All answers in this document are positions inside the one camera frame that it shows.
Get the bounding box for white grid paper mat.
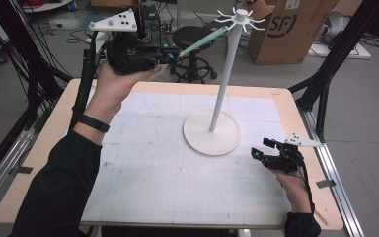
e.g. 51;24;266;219
80;91;292;228

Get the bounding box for black wristband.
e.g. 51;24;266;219
72;108;111;133

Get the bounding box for person's left hand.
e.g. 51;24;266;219
84;62;166;132

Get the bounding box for white hook rack stand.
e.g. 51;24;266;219
182;7;266;157

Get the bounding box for black round stool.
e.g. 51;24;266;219
171;25;219;84

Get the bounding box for aluminium rail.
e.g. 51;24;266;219
297;108;365;237
0;127;37;216

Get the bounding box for grey bag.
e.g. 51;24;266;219
320;12;352;45

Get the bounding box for white round table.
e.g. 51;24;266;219
21;0;74;14

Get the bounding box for person's right hand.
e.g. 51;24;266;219
269;167;314;215

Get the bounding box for thin black cable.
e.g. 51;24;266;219
296;163;316;215

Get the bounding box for black metal frame stand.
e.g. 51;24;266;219
0;0;74;190
288;0;379;143

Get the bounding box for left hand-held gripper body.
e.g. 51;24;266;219
88;8;166;76

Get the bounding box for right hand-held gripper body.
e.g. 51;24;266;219
261;133;325;175

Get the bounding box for wooden table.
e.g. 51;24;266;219
0;78;344;231

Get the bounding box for brown cardboard box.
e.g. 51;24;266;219
246;0;340;66

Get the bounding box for white flat board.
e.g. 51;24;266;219
308;41;372;60

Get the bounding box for black computer tower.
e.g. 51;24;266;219
139;4;163;38

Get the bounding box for thick black sleeved cable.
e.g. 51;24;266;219
67;31;101;133

